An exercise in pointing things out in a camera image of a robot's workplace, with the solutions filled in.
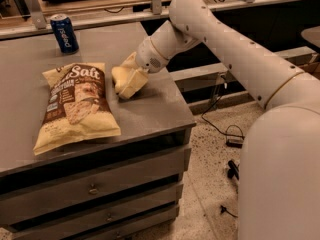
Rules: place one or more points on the grey drawer cabinet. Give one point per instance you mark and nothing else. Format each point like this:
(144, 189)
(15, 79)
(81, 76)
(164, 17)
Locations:
(102, 189)

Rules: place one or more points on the metal rail frame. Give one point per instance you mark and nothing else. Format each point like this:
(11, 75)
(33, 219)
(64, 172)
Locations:
(278, 86)

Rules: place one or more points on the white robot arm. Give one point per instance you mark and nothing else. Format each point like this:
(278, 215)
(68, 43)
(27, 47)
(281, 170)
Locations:
(279, 186)

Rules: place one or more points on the black power adapter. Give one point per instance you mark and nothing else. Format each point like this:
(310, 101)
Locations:
(234, 143)

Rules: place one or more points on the yellow brown chips bag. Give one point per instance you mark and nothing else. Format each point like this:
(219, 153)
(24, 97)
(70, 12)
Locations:
(77, 108)

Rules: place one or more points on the blue Pepsi can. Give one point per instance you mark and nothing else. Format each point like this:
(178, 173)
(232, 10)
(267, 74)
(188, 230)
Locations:
(63, 30)

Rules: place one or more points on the padded gripper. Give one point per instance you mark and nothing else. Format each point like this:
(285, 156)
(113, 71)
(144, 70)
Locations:
(147, 57)

